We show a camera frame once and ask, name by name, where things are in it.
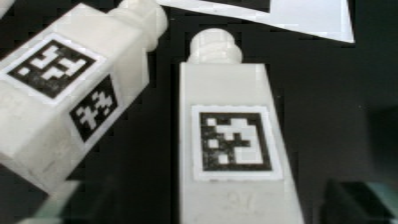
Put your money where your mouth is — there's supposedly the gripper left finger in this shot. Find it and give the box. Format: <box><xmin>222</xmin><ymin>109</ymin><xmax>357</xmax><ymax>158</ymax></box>
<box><xmin>16</xmin><ymin>181</ymin><xmax>82</xmax><ymax>224</ymax></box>

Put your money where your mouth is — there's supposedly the white tag sheet plate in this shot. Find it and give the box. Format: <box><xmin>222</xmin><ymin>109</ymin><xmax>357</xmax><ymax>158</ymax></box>
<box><xmin>156</xmin><ymin>0</ymin><xmax>355</xmax><ymax>43</ymax></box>

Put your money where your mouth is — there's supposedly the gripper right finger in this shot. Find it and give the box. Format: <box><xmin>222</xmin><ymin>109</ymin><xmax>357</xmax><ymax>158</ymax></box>
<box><xmin>322</xmin><ymin>181</ymin><xmax>398</xmax><ymax>224</ymax></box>

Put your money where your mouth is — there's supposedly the white chair leg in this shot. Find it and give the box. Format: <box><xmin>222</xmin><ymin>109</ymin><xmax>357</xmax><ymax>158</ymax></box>
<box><xmin>0</xmin><ymin>0</ymin><xmax>167</xmax><ymax>192</ymax></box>
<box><xmin>179</xmin><ymin>28</ymin><xmax>304</xmax><ymax>224</ymax></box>

